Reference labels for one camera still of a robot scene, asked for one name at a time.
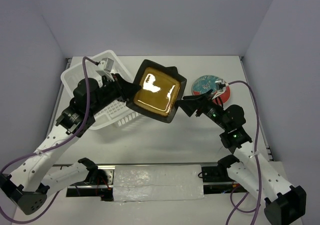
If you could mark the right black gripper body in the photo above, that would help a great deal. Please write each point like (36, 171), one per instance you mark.
(213, 111)

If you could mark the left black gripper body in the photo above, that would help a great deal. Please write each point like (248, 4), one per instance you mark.
(108, 93)

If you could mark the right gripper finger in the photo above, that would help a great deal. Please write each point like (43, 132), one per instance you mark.
(190, 105)
(206, 95)

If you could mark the large red teal floral plate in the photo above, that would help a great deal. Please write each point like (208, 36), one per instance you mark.
(209, 82)

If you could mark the black square plate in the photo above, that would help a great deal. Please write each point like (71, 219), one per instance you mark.
(159, 92)
(172, 71)

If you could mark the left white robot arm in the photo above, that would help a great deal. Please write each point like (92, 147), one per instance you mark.
(30, 184)

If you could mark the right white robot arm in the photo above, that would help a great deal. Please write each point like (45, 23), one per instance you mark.
(284, 202)

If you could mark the white plastic dish rack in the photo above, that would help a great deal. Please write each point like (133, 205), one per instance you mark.
(116, 113)

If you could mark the white foam front board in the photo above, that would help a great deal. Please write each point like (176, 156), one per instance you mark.
(213, 209)

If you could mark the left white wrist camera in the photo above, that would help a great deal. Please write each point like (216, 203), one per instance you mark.
(105, 67)

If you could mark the metal base rail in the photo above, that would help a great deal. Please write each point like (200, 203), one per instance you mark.
(154, 182)

